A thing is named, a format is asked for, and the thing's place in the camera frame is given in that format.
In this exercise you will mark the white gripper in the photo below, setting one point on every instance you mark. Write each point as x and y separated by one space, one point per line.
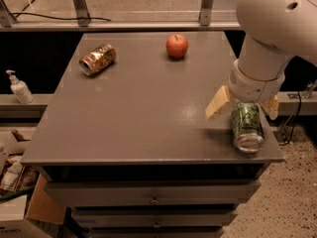
254 88

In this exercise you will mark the green soda can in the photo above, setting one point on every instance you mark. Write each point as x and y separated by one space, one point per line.
248 134

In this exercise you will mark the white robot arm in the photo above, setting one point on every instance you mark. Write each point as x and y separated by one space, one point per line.
276 31

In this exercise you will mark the gold brown soda can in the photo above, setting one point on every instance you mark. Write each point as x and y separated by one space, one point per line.
98 59

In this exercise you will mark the red apple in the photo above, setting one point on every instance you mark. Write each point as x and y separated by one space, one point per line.
176 46

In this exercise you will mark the grey drawer cabinet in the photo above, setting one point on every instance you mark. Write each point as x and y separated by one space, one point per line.
106 144

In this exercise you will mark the top drawer knob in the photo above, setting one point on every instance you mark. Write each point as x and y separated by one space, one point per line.
154 200

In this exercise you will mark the drawer knob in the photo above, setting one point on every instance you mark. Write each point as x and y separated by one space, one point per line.
154 200
156 224

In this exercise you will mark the white pump bottle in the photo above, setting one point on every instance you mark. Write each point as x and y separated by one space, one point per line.
20 88

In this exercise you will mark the cardboard box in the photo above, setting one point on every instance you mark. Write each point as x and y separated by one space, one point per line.
42 207

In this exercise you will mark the white box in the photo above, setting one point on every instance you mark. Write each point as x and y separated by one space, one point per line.
14 224

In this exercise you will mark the right metal bracket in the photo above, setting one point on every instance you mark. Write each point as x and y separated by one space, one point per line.
205 12

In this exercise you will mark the metal bracket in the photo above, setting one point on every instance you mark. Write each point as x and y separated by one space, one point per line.
205 12
7 20
82 14

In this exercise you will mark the far left metal bracket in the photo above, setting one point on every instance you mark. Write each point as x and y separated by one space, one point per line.
7 20

